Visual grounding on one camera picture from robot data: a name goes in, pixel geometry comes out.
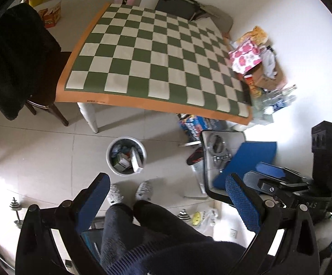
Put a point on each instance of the pink floral box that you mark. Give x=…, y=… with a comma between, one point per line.
x=244, y=56

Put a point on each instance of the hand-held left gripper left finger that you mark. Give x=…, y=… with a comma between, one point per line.
x=95, y=197

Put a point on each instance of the white plastic bag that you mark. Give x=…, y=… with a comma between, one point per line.
x=210, y=220

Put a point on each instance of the orange cardboard box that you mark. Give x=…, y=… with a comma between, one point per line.
x=51, y=14

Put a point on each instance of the blue foam mat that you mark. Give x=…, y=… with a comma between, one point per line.
x=251, y=157

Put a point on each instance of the grey fuzzy slipper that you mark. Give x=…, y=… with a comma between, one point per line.
x=144, y=190
x=115, y=194

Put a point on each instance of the red and black shoe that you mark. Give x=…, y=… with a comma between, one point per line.
x=194, y=157

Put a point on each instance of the metal dumbbell plates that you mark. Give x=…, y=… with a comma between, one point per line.
x=16, y=212

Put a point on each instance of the person's leg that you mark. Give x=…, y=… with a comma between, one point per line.
x=117, y=229
x=160, y=223

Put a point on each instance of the dark wooden chair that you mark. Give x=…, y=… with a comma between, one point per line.
x=51, y=108

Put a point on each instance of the crumpled white plastic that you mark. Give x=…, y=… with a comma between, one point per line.
x=269, y=60

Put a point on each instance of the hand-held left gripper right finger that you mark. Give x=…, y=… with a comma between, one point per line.
x=243, y=203

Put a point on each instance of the person's left leg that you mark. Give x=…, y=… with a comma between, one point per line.
x=117, y=229

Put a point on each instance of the blue printed carton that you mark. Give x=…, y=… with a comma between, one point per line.
x=194, y=126

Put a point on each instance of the yellow round item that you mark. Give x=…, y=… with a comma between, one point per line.
x=196, y=218

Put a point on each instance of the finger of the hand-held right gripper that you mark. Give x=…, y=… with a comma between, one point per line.
x=269, y=187
x=271, y=169

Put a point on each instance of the orange snack packet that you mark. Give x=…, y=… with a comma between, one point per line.
x=251, y=87

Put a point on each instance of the person's right leg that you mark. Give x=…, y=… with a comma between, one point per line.
x=160, y=223

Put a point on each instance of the yellow snack bag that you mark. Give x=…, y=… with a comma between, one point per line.
x=254, y=34

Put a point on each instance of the dark knit sweater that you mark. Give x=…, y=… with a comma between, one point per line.
x=183, y=257

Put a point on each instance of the black coat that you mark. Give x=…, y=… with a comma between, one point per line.
x=14, y=63

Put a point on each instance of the dark box blue edge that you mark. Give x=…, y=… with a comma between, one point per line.
x=93, y=245

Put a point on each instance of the clear plastic bottle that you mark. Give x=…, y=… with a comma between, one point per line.
x=274, y=103

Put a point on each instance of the green checkered tablecloth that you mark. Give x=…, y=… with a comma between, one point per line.
x=154, y=63

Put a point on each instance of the white trash bin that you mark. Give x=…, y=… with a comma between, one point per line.
x=110, y=164

